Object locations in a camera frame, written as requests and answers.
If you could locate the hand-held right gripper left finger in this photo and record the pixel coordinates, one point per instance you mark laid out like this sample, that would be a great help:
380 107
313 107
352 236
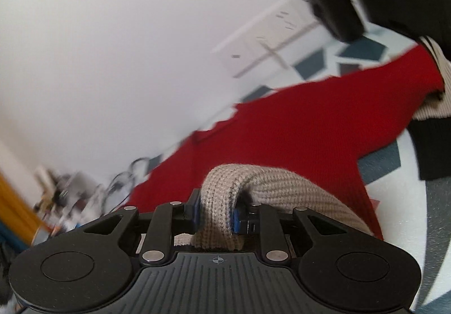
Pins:
193 215

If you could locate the yellow curtain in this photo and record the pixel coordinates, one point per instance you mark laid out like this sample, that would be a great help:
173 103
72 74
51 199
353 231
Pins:
17 208

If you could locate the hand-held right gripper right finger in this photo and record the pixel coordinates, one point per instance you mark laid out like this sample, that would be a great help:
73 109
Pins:
236 220

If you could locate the red beige black knit sweater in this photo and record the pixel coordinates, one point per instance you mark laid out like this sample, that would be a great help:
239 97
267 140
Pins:
299 124

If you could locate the white wall socket panel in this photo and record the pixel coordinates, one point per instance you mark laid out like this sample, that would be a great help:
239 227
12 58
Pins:
253 50

